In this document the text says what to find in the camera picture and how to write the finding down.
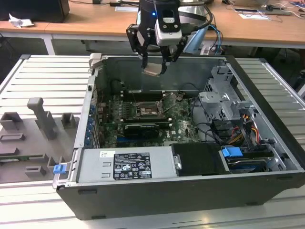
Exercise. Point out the small blue plastic latch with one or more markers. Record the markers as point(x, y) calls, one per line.
point(59, 169)

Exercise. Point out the blue disk carrier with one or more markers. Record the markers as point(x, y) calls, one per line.
point(231, 152)

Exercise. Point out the small silver CPU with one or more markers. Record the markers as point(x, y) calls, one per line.
point(152, 69)

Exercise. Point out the black plastic shroud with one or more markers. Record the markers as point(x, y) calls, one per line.
point(200, 159)

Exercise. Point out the black RAM slot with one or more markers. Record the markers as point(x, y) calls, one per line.
point(164, 122)
point(143, 93)
point(143, 97)
point(164, 117)

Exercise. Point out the green RAM stick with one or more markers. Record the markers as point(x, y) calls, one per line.
point(21, 157)

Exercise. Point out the green motherboard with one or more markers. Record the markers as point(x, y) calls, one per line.
point(183, 124)

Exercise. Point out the crumpled white paper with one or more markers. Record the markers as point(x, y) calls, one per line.
point(20, 22)

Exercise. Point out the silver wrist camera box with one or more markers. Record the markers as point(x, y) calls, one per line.
point(166, 35)

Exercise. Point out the large black box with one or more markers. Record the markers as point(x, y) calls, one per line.
point(35, 9)

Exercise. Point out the black graphics card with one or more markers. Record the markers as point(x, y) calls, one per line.
point(143, 131)

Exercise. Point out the CPU socket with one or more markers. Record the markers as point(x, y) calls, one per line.
point(147, 111)

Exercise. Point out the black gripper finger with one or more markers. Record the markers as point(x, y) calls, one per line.
point(139, 40)
point(174, 57)

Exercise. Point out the gray metal power supply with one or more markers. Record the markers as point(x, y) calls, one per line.
point(95, 167)

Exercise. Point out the silver metal drive cage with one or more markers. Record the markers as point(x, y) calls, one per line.
point(214, 100)

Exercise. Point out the black power adapter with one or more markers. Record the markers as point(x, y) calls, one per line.
point(115, 3)

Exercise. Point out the gray parts rack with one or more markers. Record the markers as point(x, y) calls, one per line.
point(28, 143)

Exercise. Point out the wooden desk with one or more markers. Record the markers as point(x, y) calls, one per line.
point(38, 26)
point(95, 21)

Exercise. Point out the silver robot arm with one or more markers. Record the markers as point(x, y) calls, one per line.
point(194, 13)

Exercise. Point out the white paper sheet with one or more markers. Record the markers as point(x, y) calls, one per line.
point(255, 16)
point(126, 9)

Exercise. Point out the black open PC case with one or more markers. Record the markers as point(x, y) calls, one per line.
point(166, 198)

